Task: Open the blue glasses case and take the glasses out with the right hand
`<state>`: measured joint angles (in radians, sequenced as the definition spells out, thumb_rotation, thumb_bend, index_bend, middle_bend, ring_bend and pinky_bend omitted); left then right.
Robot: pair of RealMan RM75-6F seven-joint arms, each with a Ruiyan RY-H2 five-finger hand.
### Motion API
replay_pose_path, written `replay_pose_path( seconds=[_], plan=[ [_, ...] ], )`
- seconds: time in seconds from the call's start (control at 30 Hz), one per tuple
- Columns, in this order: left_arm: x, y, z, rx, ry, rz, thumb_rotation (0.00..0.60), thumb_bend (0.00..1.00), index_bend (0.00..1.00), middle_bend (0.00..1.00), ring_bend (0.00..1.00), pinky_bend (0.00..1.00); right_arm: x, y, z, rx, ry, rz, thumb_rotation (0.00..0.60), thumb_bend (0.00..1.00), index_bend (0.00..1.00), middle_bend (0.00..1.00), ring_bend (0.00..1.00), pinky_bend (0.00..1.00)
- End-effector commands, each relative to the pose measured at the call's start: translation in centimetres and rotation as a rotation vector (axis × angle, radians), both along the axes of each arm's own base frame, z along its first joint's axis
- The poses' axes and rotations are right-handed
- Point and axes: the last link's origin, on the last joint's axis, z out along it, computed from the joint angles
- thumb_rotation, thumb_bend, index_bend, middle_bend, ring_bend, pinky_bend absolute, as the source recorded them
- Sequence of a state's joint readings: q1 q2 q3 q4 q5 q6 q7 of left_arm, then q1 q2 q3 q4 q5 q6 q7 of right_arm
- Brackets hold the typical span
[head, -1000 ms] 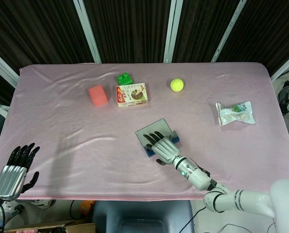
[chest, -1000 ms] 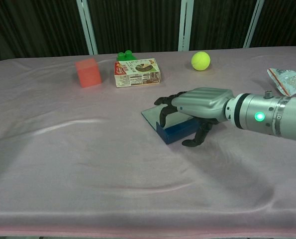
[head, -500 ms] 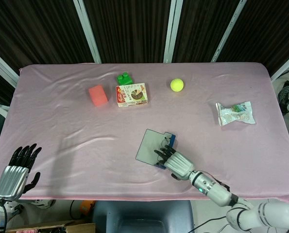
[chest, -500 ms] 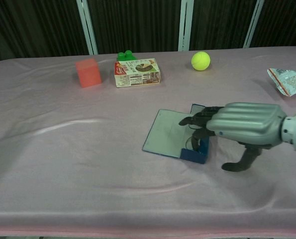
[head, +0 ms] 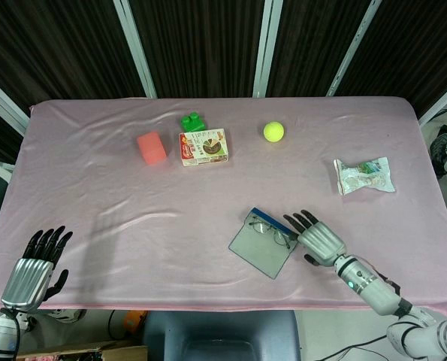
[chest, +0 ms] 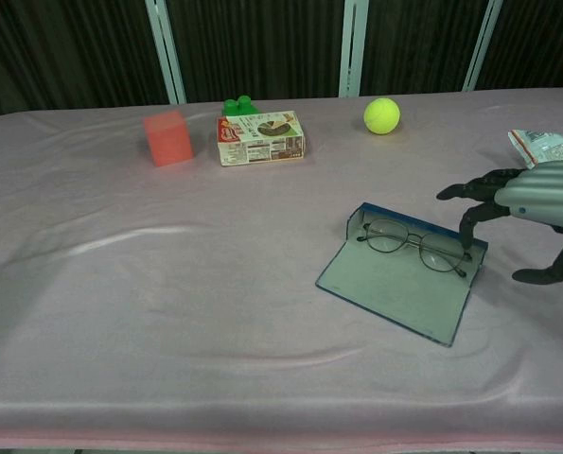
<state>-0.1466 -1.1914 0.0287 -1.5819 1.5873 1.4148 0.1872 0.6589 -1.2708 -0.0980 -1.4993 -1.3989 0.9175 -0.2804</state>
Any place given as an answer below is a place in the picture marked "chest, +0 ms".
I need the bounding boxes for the printed snack carton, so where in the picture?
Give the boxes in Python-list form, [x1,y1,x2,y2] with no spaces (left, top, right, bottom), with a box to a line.
[216,110,308,167]

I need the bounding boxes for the pink tablecloth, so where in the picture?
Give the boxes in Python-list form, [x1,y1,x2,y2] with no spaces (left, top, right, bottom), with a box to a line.
[0,84,563,450]

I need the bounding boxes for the red foam block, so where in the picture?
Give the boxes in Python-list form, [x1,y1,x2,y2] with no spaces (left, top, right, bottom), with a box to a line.
[142,110,195,167]

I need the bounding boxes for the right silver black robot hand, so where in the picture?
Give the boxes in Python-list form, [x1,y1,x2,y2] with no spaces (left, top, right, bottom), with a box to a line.
[435,160,563,285]

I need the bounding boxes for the thin metal eyeglasses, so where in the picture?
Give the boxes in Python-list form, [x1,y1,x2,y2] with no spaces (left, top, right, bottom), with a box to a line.
[356,218,472,278]

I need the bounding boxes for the yellow tennis ball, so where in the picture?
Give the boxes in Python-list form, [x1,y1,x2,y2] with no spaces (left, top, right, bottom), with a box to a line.
[362,96,401,136]

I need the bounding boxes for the blue glasses case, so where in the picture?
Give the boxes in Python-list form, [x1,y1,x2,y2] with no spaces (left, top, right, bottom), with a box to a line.
[314,201,489,348]

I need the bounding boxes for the white metal frame post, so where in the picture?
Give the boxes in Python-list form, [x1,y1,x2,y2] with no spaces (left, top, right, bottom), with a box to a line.
[338,0,370,98]
[145,0,188,105]
[462,0,505,94]

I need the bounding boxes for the green toy brick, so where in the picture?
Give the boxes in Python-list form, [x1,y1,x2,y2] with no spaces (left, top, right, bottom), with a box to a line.
[221,95,259,117]

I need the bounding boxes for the crinkled snack bag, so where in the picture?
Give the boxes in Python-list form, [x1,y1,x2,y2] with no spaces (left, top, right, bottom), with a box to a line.
[507,129,563,170]

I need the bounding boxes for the dark pleated curtain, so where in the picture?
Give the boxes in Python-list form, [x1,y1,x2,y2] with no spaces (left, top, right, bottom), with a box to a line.
[0,0,563,127]

